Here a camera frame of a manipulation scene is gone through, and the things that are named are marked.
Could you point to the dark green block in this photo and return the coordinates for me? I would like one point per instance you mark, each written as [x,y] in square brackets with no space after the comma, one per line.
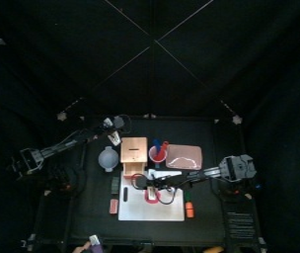
[115,185]

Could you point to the red cup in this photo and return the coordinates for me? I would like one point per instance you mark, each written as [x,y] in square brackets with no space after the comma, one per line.
[157,156]

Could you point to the wooden drawer box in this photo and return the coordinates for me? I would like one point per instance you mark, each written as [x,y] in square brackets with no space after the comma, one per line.
[133,154]

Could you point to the white purple handheld item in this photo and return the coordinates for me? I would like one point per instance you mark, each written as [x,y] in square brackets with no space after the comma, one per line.
[95,242]

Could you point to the yellow object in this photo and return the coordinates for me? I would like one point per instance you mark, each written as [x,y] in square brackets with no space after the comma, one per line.
[212,249]

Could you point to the grey plastic bowl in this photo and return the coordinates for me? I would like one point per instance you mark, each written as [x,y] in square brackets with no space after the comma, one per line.
[108,158]

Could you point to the person's hand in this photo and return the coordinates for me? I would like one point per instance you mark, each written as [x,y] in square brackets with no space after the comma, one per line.
[81,247]

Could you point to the blue utensil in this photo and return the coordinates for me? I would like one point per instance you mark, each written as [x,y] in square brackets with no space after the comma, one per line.
[156,147]

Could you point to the white cutting board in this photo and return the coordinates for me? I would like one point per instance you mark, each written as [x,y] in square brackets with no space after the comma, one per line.
[152,207]

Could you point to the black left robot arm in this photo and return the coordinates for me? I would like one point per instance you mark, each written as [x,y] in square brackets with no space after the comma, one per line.
[51,151]

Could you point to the pink red block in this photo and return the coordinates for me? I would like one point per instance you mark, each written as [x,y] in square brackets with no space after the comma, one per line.
[113,206]

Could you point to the orange toy carrot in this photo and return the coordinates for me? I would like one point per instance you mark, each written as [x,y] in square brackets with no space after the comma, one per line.
[188,207]

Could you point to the pink square tray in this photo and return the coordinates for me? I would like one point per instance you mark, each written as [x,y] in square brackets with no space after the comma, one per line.
[183,157]

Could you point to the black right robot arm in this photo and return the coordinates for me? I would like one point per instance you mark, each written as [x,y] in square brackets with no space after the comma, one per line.
[220,169]

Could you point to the red utensil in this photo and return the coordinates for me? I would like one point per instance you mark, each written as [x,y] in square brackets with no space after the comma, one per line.
[163,149]

